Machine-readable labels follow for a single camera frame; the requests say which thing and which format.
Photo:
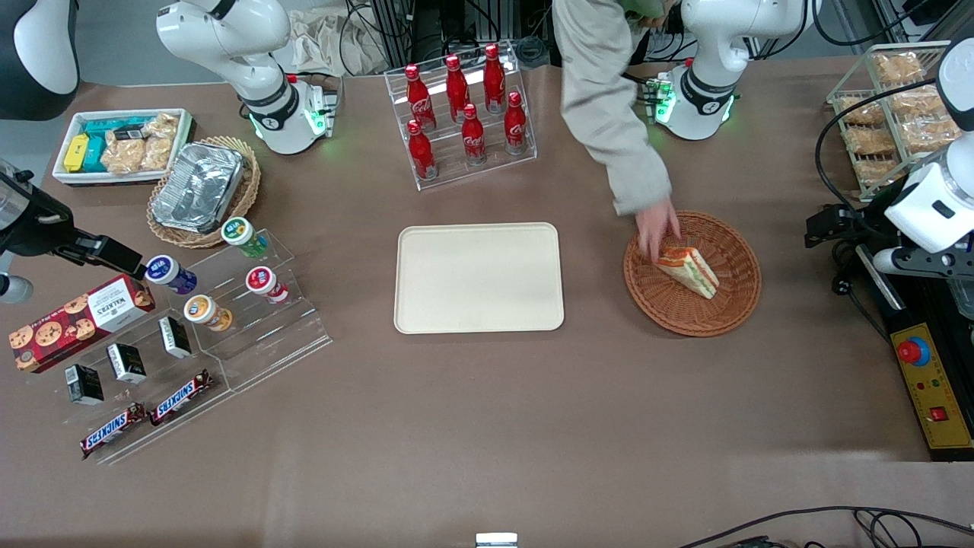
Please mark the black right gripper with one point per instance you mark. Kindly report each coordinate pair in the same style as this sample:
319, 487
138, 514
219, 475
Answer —
36, 230

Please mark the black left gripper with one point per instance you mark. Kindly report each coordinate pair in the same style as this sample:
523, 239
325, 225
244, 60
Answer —
858, 221

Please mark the triangular sandwich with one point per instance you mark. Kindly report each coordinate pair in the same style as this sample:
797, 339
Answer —
689, 270

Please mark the forearm in beige sleeve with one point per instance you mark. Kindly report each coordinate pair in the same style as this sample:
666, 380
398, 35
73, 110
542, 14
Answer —
601, 99

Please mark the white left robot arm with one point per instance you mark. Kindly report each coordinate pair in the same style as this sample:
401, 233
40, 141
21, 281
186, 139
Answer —
715, 46

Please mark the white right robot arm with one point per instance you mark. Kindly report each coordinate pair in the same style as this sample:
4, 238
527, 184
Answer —
228, 38

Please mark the brown round wicker basket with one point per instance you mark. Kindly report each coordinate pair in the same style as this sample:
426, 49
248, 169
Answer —
730, 251

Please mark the aluminium foil tray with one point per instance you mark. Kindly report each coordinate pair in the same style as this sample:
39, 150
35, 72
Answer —
198, 186

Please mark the light oval wicker basket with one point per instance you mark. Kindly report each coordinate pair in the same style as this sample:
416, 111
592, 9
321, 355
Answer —
247, 183

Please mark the cream plastic tray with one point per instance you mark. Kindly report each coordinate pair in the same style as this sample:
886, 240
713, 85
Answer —
479, 278

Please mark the person's bare hand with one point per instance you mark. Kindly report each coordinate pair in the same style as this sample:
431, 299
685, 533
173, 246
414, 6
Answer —
656, 228

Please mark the wrapped bread packet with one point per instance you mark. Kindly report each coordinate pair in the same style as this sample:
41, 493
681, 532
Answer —
928, 134
898, 67
917, 100
861, 112
879, 172
870, 140

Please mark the purple yogurt cup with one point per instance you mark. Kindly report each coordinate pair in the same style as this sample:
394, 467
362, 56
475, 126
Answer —
169, 274

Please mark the aluminium bar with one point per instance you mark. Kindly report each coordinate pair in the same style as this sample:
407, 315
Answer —
883, 280

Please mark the red Walkers shortbread box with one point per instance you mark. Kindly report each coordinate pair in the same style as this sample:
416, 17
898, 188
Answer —
76, 320

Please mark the white plastic bin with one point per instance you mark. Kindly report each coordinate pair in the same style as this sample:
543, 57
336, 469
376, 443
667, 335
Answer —
65, 176

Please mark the clear cracker packet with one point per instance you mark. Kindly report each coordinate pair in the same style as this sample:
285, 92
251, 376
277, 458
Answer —
163, 126
123, 157
157, 152

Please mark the teal snack box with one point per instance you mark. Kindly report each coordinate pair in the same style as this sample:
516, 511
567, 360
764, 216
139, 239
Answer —
94, 154
114, 124

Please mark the yellow snack box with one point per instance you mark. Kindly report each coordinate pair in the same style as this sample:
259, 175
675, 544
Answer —
76, 154

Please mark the small black box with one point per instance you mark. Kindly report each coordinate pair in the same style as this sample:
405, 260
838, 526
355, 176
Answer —
175, 337
126, 363
84, 384

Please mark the orange yogurt cup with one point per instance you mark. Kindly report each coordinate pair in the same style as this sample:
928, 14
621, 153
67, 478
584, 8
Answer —
205, 312

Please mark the black machine base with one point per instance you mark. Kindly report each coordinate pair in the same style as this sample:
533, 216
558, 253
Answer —
936, 301

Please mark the green yogurt cup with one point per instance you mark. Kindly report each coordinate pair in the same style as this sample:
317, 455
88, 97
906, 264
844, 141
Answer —
242, 236

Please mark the clear acrylic snack stand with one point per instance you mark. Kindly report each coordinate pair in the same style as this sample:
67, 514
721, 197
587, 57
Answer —
141, 396

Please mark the red yogurt cup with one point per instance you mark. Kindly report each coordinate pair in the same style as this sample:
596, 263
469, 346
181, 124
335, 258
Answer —
265, 284

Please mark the Snickers chocolate bar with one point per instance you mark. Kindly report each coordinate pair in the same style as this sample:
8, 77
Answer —
181, 397
112, 431

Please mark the yellow emergency stop control box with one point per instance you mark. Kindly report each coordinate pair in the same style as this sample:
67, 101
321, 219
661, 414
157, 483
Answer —
936, 388

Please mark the clear acrylic cup stand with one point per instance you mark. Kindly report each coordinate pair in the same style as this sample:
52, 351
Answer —
281, 342

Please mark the white base connector block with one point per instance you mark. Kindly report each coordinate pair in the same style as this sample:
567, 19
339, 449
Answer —
660, 95
319, 106

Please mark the person's green clothing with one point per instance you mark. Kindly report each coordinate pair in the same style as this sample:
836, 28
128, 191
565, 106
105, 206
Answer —
643, 9

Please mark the beige crumpled cloth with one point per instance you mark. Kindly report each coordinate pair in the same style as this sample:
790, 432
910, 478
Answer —
319, 42

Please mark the clear acrylic bottle rack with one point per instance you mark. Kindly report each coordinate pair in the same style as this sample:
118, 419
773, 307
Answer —
525, 148

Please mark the red cola bottle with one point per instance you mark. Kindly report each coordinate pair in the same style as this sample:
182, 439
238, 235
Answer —
473, 137
421, 152
418, 97
515, 124
494, 78
456, 87

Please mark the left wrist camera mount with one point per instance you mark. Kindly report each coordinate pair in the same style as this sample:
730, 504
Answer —
928, 262

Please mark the black equipment frame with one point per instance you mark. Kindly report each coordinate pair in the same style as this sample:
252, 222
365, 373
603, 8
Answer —
426, 30

